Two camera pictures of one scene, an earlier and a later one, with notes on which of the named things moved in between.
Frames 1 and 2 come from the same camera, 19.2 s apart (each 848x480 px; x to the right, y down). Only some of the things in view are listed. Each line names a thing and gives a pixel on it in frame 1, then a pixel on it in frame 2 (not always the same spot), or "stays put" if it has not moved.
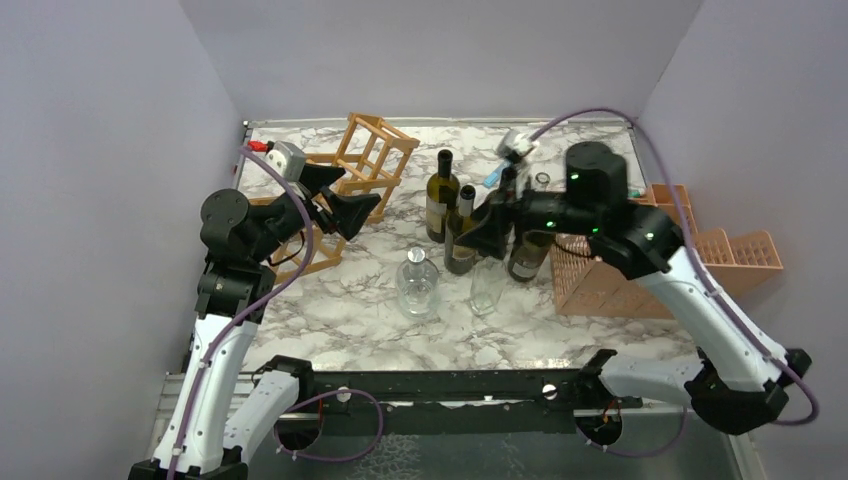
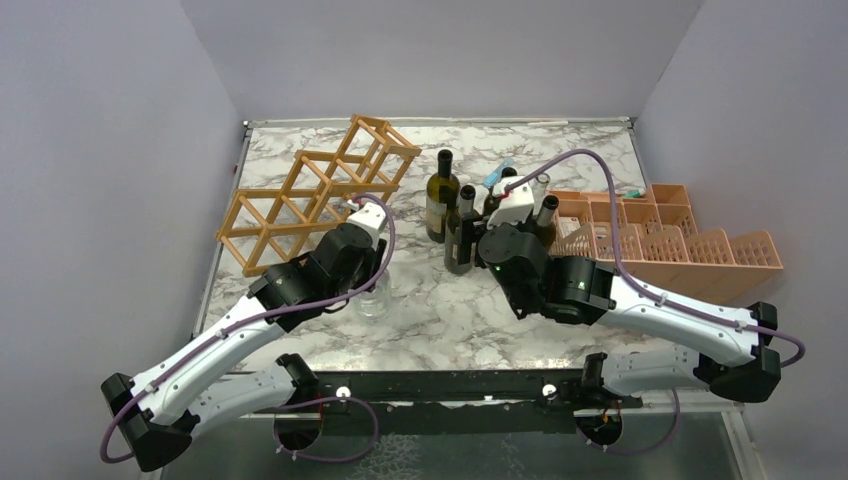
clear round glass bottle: x=417 y=286 to x=374 y=306
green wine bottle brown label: x=460 y=259 stays put
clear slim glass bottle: x=542 y=182 stays put
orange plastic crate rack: x=591 y=287 stays put
